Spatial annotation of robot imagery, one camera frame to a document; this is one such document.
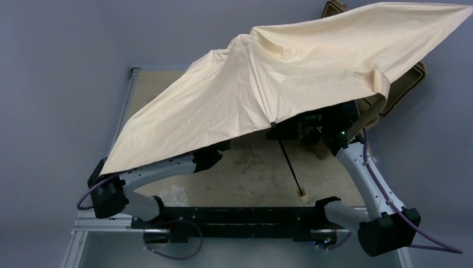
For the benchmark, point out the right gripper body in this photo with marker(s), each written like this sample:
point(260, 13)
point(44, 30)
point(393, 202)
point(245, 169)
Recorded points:
point(308, 128)

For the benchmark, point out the beige folding umbrella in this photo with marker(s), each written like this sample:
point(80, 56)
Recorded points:
point(279, 71)

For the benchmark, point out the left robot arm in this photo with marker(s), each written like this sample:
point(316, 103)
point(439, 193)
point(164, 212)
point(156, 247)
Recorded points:
point(115, 193)

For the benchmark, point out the tan plastic toolbox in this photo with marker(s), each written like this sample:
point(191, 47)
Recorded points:
point(370, 107)

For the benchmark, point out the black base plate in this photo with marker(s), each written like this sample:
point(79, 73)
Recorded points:
point(299, 224)

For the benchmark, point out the aluminium frame rail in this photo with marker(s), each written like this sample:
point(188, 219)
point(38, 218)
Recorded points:
point(122, 222)

